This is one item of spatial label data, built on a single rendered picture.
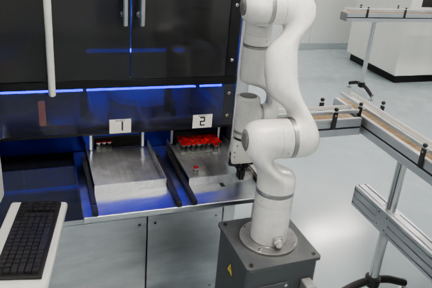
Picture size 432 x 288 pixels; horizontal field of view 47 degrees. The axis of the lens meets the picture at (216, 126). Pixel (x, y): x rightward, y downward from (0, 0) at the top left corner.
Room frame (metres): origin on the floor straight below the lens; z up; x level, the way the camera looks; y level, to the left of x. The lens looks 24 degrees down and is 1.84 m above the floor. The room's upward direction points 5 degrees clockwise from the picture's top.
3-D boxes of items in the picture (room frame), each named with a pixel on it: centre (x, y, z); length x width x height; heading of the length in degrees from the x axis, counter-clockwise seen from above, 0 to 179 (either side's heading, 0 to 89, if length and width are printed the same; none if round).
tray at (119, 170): (1.72, 0.34, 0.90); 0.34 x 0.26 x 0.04; 21
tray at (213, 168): (1.82, 0.02, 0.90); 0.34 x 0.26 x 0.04; 21
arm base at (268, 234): (1.37, -0.20, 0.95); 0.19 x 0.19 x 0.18
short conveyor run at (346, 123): (2.27, -0.38, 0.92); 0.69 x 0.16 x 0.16; 111
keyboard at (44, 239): (1.33, 0.57, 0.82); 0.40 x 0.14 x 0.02; 10
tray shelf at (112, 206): (1.71, 0.16, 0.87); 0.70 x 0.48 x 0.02; 111
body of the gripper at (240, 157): (1.68, -0.11, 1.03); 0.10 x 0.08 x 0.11; 111
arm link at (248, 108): (1.68, -0.11, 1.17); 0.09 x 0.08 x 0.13; 107
